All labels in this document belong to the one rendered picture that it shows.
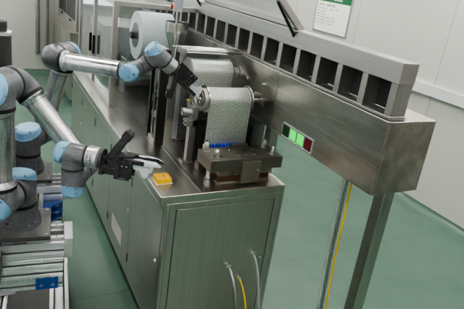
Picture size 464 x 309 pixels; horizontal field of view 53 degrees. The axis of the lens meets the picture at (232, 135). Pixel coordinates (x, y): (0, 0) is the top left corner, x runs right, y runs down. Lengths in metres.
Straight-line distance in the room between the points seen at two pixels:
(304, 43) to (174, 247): 1.12
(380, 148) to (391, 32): 3.29
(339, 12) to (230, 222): 3.75
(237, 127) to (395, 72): 0.95
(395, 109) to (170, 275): 1.29
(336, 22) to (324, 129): 3.68
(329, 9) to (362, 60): 3.90
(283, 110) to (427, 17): 2.70
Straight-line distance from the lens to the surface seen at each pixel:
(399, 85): 1.77
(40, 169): 2.46
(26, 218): 1.99
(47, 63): 2.24
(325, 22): 5.80
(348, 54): 1.95
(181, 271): 2.36
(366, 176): 1.87
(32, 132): 2.38
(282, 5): 2.20
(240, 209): 2.31
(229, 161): 2.22
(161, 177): 2.21
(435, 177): 4.67
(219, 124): 2.35
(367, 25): 5.28
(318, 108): 2.07
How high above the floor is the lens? 1.87
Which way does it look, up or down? 19 degrees down
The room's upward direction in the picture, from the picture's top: 8 degrees clockwise
